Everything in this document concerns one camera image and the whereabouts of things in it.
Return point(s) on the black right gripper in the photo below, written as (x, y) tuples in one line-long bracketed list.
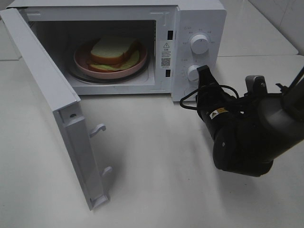
[(211, 100)]

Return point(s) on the round door release button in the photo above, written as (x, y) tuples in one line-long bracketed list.
[(189, 90)]

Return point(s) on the white microwave knob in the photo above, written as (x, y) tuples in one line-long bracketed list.
[(199, 43), (192, 73)]

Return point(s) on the sandwich with lettuce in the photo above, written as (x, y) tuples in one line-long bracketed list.
[(114, 53)]

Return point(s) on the pink round plate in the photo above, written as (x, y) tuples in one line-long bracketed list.
[(109, 72)]

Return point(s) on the white microwave door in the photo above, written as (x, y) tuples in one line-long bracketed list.
[(55, 93)]

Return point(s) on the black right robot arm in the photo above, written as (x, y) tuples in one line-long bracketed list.
[(251, 131)]

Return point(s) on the white warning label sticker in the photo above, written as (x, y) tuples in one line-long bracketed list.
[(165, 53)]

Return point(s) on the white microwave oven body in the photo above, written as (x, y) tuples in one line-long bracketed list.
[(62, 26)]

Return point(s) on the glass microwave turntable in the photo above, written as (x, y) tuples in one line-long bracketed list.
[(144, 74)]

